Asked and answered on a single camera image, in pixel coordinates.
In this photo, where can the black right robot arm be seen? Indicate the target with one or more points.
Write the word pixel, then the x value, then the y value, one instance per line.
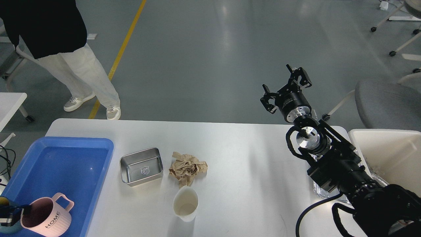
pixel 389 211

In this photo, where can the crumpled brown paper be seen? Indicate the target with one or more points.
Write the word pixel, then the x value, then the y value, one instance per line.
pixel 186 167

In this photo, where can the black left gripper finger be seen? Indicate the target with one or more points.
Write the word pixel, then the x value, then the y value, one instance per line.
pixel 12 220
pixel 9 209

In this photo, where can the blue plastic tray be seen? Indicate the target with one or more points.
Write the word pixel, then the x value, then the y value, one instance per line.
pixel 75 167

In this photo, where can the pink ribbed HOME mug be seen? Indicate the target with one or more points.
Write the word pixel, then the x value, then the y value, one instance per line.
pixel 47 216

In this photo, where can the stainless steel rectangular box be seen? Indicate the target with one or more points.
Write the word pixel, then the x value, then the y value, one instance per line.
pixel 141 167

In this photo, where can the beige plastic bin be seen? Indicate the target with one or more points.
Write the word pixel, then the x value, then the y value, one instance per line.
pixel 394 155

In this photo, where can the white side table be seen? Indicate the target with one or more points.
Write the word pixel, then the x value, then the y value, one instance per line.
pixel 10 102

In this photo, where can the white chair left background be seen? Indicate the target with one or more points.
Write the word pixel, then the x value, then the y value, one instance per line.
pixel 12 60

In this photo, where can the white paper cup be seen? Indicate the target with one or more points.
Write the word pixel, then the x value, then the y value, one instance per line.
pixel 185 203

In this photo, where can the person in white trousers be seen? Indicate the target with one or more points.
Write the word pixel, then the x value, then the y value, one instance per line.
pixel 56 36

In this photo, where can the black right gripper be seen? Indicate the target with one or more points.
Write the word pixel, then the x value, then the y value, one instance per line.
pixel 293 101

